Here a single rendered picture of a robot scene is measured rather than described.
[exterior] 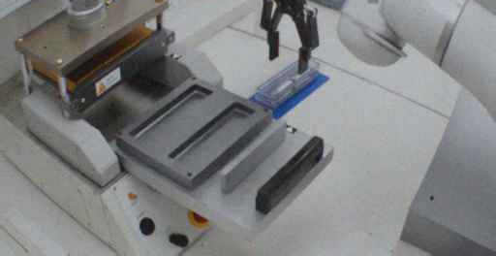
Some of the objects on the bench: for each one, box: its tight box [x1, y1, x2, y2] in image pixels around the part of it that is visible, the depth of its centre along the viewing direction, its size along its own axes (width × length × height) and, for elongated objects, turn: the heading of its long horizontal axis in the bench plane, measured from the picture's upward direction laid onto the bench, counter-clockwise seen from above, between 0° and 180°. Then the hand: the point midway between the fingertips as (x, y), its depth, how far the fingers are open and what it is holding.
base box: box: [0, 114, 147, 256], centre depth 120 cm, size 54×38×17 cm
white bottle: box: [254, 0, 272, 37], centre depth 162 cm, size 5×5×14 cm
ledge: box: [164, 0, 273, 48], centre depth 181 cm, size 30×84×4 cm, turn 144°
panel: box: [109, 172, 214, 256], centre depth 107 cm, size 2×30×19 cm, turn 144°
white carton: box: [141, 0, 186, 30], centre depth 161 cm, size 12×23×7 cm, turn 153°
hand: (288, 54), depth 140 cm, fingers open, 8 cm apart
